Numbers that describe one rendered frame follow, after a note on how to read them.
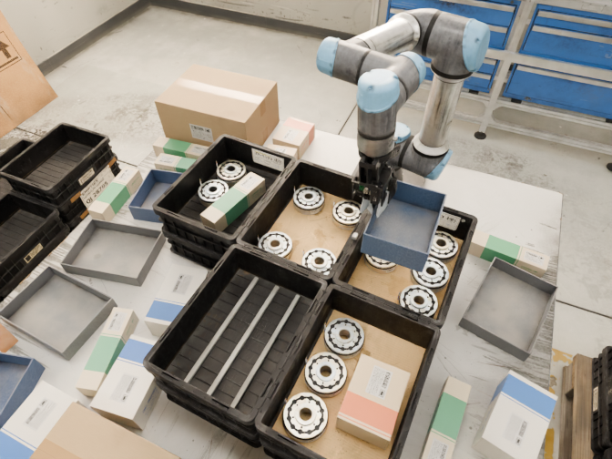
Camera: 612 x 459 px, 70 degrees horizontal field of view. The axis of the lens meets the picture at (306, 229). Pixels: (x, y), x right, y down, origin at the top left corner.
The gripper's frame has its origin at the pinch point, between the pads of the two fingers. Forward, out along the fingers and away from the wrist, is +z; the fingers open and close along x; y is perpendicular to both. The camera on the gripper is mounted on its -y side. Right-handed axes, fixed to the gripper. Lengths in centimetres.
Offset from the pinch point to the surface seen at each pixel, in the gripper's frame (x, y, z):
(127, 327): -60, 40, 32
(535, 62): 30, -193, 56
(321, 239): -19.3, -7.3, 27.2
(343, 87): -95, -213, 104
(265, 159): -49, -27, 19
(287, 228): -31.0, -6.9, 26.2
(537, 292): 46, -25, 46
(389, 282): 4.7, -0.6, 29.4
